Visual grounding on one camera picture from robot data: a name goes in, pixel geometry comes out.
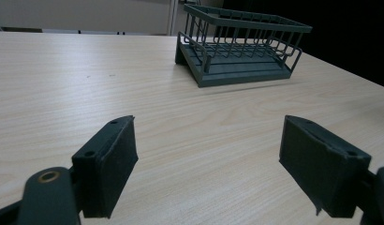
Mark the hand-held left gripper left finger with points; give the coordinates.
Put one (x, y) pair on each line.
(109, 168)

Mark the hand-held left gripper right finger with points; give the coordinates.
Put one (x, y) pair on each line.
(321, 168)

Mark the white metal post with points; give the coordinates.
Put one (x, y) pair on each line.
(172, 17)

